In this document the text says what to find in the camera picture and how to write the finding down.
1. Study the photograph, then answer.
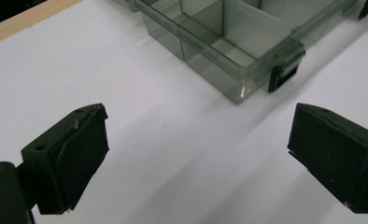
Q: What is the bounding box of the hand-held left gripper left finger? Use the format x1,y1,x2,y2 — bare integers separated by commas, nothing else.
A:
21,103,110,216

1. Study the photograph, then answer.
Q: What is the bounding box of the wooden table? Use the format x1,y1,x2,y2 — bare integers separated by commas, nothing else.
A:
0,0,84,49

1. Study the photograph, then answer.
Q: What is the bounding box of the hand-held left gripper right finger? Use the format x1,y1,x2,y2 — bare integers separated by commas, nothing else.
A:
287,103,368,215

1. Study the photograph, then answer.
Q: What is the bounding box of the grey clear plastic compartment box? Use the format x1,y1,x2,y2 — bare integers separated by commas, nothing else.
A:
113,0,368,105

